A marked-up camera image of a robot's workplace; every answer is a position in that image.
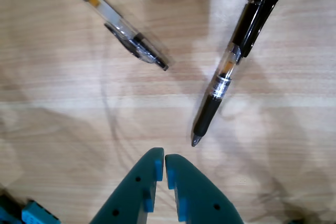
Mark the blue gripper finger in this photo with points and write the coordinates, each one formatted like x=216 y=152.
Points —
x=202 y=197
x=128 y=197

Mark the clear retractable pen grey grip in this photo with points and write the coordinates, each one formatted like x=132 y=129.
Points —
x=110 y=14

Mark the blue perforated robot base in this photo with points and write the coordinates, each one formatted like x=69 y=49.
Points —
x=34 y=212

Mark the black retractable pen black grip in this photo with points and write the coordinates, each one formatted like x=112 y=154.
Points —
x=210 y=113

